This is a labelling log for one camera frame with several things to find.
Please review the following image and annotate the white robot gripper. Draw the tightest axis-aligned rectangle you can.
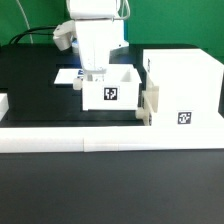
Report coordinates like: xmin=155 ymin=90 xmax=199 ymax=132
xmin=75 ymin=19 xmax=113 ymax=82

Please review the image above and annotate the white drawer box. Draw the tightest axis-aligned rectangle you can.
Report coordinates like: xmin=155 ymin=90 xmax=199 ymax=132
xmin=135 ymin=80 xmax=159 ymax=126
xmin=73 ymin=64 xmax=141 ymax=111

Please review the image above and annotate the white front drawer box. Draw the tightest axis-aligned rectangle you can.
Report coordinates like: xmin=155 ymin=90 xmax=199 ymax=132
xmin=135 ymin=80 xmax=159 ymax=126

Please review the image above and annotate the white drawer cabinet frame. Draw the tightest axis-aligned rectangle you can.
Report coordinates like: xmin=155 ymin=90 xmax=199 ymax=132
xmin=143 ymin=49 xmax=224 ymax=128

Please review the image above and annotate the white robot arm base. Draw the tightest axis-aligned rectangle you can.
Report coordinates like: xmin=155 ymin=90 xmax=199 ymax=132
xmin=53 ymin=0 xmax=130 ymax=51

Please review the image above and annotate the white fiducial marker sheet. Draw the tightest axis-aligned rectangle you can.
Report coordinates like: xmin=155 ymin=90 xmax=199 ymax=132
xmin=54 ymin=68 xmax=84 ymax=84

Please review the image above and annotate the white U-shaped fence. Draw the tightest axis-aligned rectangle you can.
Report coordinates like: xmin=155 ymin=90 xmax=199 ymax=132
xmin=0 ymin=93 xmax=224 ymax=153

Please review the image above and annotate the black cable bundle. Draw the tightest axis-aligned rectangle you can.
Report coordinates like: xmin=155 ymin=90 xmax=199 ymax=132
xmin=8 ymin=25 xmax=58 ymax=46

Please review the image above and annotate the thin white cable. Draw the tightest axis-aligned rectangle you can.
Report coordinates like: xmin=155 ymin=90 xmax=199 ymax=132
xmin=14 ymin=0 xmax=35 ymax=45

